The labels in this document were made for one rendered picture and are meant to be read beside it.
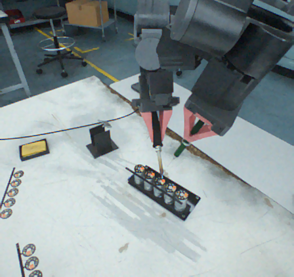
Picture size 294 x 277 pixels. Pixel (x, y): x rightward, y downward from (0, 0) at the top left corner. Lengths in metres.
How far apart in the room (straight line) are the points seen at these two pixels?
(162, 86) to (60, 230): 0.36
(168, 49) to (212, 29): 0.08
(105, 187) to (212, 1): 0.46
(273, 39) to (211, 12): 0.07
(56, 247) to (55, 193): 0.13
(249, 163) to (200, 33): 0.49
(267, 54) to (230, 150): 0.45
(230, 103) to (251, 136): 0.46
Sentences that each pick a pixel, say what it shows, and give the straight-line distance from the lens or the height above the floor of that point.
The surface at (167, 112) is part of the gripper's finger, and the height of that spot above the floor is 0.92.
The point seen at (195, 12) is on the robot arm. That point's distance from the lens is 0.25.
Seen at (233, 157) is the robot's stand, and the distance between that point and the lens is 0.69.
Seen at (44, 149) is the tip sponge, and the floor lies 0.76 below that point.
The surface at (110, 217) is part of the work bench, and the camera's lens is 0.54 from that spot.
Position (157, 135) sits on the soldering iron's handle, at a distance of 0.54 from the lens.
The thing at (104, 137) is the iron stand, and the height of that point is 0.80.
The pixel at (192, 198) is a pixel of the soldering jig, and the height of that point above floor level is 0.76.
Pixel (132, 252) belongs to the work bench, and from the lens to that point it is 0.50.
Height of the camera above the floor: 1.22
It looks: 41 degrees down
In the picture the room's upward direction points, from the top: straight up
